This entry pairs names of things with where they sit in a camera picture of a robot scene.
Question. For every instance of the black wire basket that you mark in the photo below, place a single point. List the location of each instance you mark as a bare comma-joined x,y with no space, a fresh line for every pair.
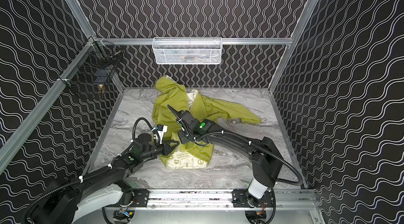
97,67

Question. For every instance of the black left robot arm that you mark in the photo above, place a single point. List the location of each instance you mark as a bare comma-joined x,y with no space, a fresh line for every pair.
60,202

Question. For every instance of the lime green printed jacket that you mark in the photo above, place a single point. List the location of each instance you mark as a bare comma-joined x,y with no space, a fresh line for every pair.
175,97

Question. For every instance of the white wire mesh basket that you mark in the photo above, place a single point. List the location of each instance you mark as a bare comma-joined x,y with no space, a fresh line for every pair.
187,50

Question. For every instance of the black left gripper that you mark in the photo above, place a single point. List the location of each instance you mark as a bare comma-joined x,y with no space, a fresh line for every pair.
164,149

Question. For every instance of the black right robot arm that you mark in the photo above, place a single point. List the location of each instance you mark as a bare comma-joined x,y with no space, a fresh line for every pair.
268,165

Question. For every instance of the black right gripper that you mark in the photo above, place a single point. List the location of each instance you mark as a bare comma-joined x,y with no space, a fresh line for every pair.
184,121

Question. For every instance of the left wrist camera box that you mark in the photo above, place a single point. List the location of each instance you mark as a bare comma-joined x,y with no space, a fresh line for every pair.
158,133

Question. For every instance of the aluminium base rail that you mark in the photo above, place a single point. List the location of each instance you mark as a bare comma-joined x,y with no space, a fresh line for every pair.
199,199

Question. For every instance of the small brass bell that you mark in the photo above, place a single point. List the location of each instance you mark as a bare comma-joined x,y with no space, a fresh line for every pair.
101,89

